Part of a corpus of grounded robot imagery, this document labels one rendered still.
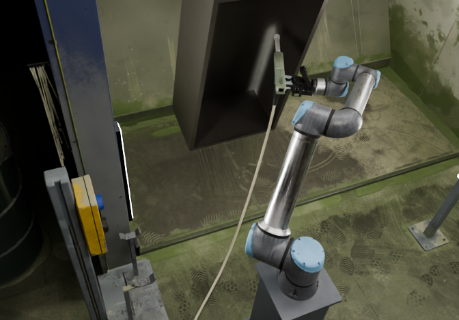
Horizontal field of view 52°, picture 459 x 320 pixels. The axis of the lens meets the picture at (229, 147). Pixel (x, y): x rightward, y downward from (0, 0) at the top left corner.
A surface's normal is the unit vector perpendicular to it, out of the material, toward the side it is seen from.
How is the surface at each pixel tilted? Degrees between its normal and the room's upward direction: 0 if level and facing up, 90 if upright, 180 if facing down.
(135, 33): 57
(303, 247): 5
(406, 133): 0
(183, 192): 0
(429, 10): 90
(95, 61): 90
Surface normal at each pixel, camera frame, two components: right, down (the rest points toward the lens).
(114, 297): 0.07, -0.69
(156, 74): 0.36, 0.21
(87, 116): 0.38, 0.69
